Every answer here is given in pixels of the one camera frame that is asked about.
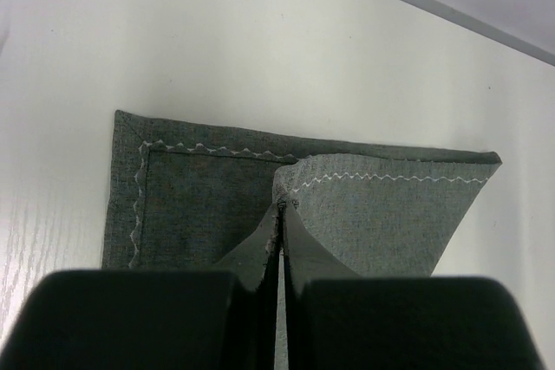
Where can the grey cloth napkin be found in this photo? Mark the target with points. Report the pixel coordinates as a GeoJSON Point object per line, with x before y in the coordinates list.
{"type": "Point", "coordinates": [183, 195]}

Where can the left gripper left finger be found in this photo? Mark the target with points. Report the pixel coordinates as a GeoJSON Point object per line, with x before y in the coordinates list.
{"type": "Point", "coordinates": [223, 317]}

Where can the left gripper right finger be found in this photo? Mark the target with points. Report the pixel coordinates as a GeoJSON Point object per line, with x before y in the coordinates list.
{"type": "Point", "coordinates": [337, 319]}

